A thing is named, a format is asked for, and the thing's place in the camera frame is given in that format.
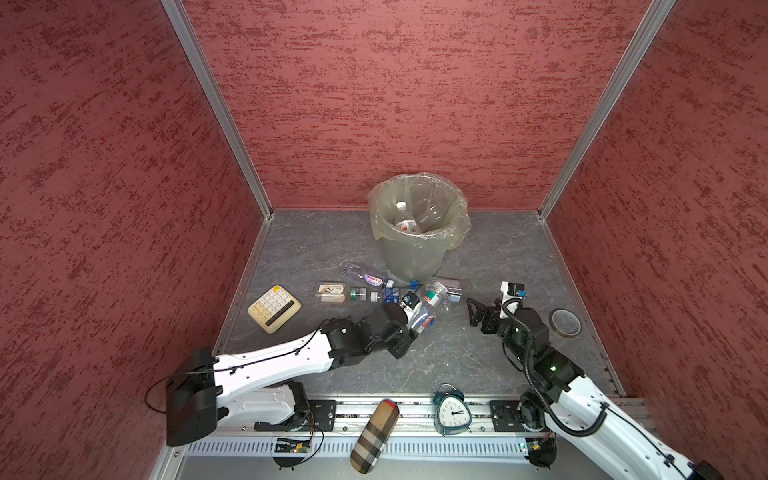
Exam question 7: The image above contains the green label small bottle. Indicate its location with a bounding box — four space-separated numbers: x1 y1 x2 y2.
349 287 381 303

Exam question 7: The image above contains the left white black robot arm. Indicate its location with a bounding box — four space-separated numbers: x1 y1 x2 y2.
164 304 418 447

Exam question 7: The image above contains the purple label clear bottle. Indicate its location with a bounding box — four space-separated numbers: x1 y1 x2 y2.
343 262 394 289

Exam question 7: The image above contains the yellow label white bottle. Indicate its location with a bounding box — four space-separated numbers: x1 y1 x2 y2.
393 201 422 234

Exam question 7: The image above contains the blue label crushed bottle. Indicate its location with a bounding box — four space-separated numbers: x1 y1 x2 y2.
409 304 435 334

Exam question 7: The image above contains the grey mesh waste bin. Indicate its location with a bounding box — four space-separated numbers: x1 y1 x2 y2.
377 177 464 283

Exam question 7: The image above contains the tape roll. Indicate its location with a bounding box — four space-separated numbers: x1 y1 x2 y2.
549 308 583 338

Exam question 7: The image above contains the blue cap flat bottle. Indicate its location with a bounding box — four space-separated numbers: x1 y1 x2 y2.
416 276 463 303

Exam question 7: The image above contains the blue label bottle white cap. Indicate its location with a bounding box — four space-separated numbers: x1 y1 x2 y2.
383 287 407 304

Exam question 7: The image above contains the beige calculator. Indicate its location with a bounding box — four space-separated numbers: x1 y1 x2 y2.
247 285 302 334

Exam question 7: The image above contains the plaid glasses case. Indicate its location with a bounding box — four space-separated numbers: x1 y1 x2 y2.
350 399 400 474

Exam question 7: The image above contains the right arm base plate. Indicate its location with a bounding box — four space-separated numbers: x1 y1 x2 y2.
489 399 550 434

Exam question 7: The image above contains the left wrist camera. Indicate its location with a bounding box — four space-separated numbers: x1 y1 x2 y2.
399 291 423 330

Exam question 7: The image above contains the green cap square bottle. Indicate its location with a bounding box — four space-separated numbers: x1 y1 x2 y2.
418 280 449 309

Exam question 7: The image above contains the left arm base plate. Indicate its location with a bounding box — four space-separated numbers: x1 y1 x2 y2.
254 399 338 433

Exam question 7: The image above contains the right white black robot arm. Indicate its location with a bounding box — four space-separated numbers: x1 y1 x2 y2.
467 297 723 479

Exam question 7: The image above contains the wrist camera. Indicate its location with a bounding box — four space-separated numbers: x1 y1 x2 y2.
500 281 527 303
399 291 423 330

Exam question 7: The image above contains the green alarm clock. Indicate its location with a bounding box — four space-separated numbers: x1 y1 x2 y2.
432 383 473 436

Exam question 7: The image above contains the clear plastic bin liner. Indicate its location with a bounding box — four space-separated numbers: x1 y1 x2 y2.
367 172 471 250

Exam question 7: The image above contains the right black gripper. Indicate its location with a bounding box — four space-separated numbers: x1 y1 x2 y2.
465 297 532 365

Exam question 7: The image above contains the red cap clear bottle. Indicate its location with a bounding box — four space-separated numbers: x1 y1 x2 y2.
416 203 449 233

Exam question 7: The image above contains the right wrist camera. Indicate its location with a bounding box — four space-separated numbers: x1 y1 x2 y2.
500 281 527 303

